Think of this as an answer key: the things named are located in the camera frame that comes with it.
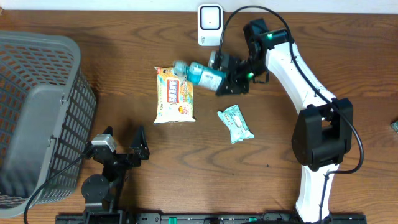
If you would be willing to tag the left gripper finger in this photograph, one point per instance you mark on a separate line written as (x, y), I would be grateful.
(108, 130)
(139, 145)

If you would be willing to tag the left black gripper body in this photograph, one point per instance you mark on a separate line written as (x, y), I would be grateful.
(124, 160)

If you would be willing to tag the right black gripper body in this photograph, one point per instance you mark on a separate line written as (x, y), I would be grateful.
(246, 70)

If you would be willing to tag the teal spray bottle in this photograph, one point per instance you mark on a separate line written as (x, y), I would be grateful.
(200, 75)

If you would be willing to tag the pale green small packet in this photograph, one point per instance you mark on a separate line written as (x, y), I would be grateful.
(234, 121)

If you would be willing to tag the yellow wet wipes pack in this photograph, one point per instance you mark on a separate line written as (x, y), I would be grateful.
(174, 98)

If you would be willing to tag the dark green round-logo box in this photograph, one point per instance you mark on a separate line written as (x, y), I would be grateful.
(394, 126)

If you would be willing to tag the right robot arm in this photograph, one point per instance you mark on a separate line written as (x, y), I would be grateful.
(323, 130)

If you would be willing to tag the white barcode scanner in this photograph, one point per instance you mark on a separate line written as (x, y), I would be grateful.
(210, 24)

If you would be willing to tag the grey plastic shopping basket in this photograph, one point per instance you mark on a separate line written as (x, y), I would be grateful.
(47, 110)

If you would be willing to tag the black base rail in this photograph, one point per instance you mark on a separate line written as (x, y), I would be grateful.
(156, 218)

